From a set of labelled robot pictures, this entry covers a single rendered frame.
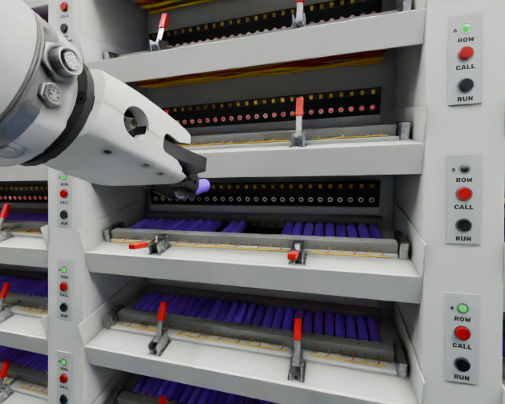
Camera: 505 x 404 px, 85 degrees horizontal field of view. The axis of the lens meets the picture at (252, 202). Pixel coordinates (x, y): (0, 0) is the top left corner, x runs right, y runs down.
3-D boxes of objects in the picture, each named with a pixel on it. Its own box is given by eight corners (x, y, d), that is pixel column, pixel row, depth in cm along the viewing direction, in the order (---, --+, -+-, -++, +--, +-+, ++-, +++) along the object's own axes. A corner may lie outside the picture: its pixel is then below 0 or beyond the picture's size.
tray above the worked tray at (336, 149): (422, 174, 40) (432, 70, 36) (89, 179, 57) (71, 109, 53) (393, 155, 59) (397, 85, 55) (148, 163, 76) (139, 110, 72)
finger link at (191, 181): (188, 149, 26) (217, 173, 32) (159, 151, 27) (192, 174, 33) (185, 182, 25) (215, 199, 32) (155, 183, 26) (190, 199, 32)
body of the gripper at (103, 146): (104, 25, 15) (198, 125, 26) (-19, 55, 18) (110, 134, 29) (77, 151, 14) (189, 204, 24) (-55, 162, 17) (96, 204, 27)
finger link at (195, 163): (216, 147, 23) (200, 167, 28) (111, 123, 20) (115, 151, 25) (215, 160, 22) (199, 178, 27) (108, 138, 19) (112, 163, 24)
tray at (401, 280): (420, 304, 41) (427, 244, 38) (88, 272, 57) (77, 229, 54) (392, 244, 59) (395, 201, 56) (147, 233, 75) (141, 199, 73)
